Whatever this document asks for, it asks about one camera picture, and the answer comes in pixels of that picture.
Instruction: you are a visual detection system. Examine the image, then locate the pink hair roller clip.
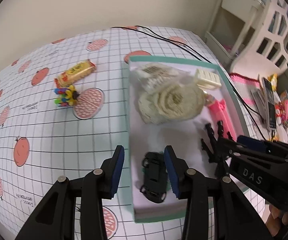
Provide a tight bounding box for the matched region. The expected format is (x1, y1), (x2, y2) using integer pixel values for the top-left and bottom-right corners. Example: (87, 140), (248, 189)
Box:
(207, 99), (237, 140)

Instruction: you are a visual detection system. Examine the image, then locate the cream plastic rack piece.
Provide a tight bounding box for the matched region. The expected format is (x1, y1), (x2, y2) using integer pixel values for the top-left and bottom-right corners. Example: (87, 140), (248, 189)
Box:
(194, 68), (221, 90)

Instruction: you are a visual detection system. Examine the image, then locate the black toy car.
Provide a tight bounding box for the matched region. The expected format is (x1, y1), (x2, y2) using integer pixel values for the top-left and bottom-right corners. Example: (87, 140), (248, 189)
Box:
(140, 152), (168, 204)

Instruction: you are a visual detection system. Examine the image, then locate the clear bag of beads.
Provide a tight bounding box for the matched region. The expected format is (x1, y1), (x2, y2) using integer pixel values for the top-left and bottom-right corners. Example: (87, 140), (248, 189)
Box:
(132, 62), (187, 94)

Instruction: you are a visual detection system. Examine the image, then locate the yellow snack cracker packet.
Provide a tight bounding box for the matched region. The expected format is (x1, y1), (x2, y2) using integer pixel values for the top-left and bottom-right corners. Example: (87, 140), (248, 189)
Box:
(54, 60), (97, 88)

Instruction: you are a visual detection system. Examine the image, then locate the person's right hand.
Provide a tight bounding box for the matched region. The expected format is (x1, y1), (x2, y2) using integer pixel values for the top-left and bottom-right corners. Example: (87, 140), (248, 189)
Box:
(266, 204), (288, 237)

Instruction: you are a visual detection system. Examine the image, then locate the grey phone stand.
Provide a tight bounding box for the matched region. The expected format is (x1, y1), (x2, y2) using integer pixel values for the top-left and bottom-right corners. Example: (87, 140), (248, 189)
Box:
(250, 89), (266, 122)

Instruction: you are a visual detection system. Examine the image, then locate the orange white small bottle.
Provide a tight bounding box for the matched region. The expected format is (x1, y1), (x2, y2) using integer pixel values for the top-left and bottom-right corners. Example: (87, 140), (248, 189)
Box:
(275, 102), (284, 125)

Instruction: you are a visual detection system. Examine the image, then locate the smartphone on stand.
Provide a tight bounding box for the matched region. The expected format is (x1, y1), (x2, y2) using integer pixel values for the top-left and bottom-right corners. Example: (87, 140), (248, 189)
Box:
(262, 77), (276, 131)

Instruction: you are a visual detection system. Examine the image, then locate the pink yellow crochet mat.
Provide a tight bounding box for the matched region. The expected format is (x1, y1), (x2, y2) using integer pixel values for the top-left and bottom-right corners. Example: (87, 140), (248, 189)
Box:
(228, 72), (288, 145)

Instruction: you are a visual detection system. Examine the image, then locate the yellow snack bag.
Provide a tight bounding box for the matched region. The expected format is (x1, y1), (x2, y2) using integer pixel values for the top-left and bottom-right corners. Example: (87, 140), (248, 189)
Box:
(268, 74), (278, 91)

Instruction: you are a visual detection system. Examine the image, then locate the teal rimmed white tray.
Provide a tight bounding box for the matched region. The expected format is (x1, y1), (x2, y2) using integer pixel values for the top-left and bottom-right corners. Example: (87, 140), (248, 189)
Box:
(128, 56), (249, 223)

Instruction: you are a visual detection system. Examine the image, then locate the white cutout shelf unit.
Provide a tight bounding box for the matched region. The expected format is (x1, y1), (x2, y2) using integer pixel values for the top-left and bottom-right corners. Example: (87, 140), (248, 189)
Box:
(205, 0), (288, 79)

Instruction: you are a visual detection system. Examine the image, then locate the fruit pattern grid tablecloth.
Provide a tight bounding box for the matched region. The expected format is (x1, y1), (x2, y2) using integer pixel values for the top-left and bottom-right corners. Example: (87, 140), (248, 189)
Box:
(0, 26), (267, 240)

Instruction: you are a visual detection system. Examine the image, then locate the black cable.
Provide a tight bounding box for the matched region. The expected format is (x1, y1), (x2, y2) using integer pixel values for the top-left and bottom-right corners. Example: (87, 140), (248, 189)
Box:
(111, 26), (277, 140)
(136, 25), (214, 65)

